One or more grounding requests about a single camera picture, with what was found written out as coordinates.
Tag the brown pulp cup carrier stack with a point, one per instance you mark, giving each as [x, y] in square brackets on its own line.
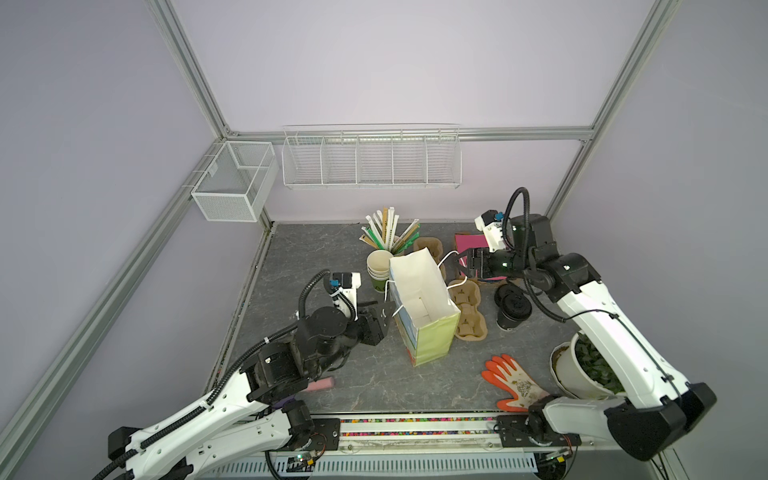
[435, 248]

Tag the green white paper bag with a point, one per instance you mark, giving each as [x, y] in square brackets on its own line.
[425, 314]

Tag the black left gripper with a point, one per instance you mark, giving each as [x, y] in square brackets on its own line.
[374, 329]

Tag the bundle of wrapped straws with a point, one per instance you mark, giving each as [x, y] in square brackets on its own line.
[382, 230]

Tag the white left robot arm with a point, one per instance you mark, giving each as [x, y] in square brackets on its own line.
[253, 408]

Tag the paper cups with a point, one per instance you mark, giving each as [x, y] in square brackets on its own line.
[378, 267]

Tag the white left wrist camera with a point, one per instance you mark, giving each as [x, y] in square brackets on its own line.
[344, 287]

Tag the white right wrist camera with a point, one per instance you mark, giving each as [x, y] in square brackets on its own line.
[490, 225]

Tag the stack of black cup lids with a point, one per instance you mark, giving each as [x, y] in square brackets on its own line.
[513, 306]

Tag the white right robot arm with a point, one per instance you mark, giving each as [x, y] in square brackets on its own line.
[659, 405]

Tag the small white wire basket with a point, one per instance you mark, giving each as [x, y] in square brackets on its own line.
[235, 185]

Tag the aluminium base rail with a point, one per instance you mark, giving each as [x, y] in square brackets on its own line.
[418, 446]

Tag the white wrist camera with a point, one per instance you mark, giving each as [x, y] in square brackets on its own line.
[490, 225]
[344, 287]

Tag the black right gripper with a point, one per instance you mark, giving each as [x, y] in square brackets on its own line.
[477, 256]

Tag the potted green plant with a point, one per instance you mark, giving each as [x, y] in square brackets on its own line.
[581, 371]

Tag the orange white work glove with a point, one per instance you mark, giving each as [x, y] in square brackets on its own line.
[505, 373]

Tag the long white wire shelf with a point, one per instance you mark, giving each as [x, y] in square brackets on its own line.
[389, 157]

